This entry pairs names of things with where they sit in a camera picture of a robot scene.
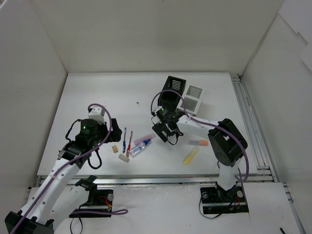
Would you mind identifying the yellow highlighter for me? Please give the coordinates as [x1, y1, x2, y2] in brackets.
[183, 146, 199, 165]

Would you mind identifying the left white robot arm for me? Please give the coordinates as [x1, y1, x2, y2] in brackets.
[5, 118, 122, 234]

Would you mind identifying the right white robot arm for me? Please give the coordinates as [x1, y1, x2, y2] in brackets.
[152, 106, 248, 201]

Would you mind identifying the small tan eraser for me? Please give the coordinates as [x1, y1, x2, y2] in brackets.
[112, 145, 118, 153]

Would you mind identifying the black slotted container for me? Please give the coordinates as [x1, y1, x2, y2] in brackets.
[157, 76, 186, 112]

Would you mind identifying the red pen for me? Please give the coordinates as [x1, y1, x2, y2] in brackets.
[126, 131, 133, 158]

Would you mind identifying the white eraser block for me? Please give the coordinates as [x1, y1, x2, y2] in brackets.
[118, 154, 130, 162]

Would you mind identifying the orange highlighter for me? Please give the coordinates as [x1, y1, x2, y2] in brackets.
[187, 140, 209, 146]

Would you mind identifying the white slotted container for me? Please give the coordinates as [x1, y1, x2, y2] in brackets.
[182, 83, 206, 117]

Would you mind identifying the clear bottle blue cap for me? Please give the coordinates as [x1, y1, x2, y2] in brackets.
[129, 139, 151, 157]

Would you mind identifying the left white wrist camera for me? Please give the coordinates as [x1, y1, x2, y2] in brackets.
[88, 106, 105, 124]

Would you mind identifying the aluminium front rail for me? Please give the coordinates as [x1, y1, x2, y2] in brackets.
[94, 170, 274, 185]

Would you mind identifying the aluminium rail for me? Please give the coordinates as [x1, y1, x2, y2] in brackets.
[230, 73, 297, 208]
[94, 170, 274, 185]

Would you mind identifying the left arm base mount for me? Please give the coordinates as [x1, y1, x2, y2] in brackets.
[69, 175, 114, 218]

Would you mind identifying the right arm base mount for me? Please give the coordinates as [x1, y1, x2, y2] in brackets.
[199, 186, 249, 219]

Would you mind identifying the aluminium right rail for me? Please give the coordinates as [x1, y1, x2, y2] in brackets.
[230, 73, 297, 208]

